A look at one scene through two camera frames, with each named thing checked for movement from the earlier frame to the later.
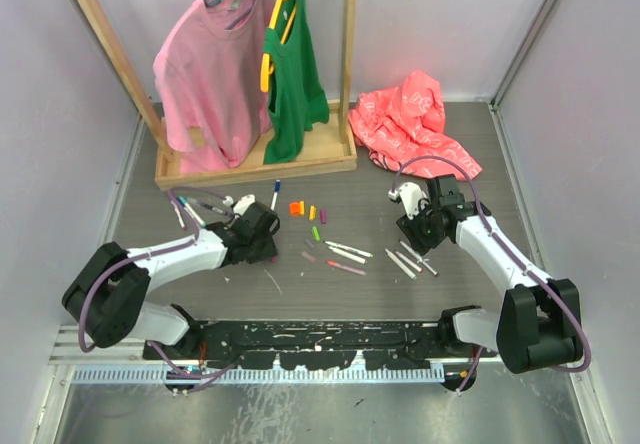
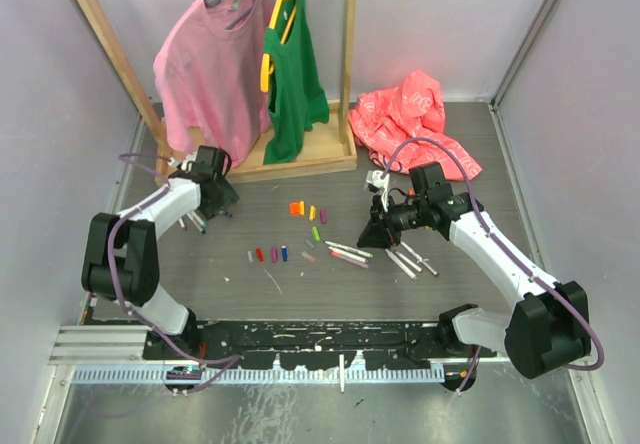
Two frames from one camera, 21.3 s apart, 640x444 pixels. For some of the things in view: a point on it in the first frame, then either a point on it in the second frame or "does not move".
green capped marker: (349, 249) does not move
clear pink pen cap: (308, 256) does not move
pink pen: (340, 266) → (349, 257)
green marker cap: (316, 233) does not move
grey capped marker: (401, 265) does not move
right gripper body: (422, 231) → (399, 217)
